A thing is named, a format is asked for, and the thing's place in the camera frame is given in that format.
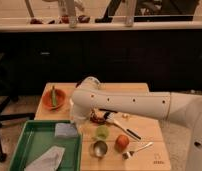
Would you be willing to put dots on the black handled brush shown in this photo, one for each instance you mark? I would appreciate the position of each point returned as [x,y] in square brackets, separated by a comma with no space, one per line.
[108,116]

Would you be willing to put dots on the orange fruit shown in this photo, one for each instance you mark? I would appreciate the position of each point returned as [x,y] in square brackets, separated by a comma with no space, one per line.
[121,142]

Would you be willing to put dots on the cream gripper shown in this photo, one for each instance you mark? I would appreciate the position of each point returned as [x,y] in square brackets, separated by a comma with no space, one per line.
[78,121]

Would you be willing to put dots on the red chili peppers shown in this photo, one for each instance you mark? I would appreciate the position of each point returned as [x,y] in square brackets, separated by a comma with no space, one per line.
[96,119]

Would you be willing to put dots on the green plastic cup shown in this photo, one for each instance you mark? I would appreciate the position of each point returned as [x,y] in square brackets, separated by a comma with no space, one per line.
[101,132]

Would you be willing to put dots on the wooden cutting board table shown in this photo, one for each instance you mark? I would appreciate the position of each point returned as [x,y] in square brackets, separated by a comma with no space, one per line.
[153,158]

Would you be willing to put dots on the orange bowl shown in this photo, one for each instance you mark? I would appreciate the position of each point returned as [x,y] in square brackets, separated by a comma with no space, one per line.
[47,100]

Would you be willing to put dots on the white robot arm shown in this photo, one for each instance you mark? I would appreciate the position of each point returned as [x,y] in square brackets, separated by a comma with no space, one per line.
[182,109]

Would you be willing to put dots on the silver fork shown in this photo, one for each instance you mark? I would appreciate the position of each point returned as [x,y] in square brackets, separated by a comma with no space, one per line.
[130,153]

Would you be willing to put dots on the metal measuring cup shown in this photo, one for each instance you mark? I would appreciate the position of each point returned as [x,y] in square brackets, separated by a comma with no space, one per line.
[99,149]

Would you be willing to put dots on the blue grey sponge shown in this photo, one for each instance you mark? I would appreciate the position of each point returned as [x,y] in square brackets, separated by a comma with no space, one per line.
[65,130]

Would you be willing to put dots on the green stick in bowl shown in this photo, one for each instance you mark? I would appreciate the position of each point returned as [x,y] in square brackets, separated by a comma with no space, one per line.
[53,96]

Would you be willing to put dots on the grey cloth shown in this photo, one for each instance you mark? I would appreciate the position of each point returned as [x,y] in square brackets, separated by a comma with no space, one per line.
[48,161]

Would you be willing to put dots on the green plastic tray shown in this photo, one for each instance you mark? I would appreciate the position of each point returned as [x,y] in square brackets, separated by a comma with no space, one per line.
[36,138]

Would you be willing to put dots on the black rectangular block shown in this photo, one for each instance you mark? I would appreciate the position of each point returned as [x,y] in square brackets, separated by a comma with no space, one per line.
[106,110]

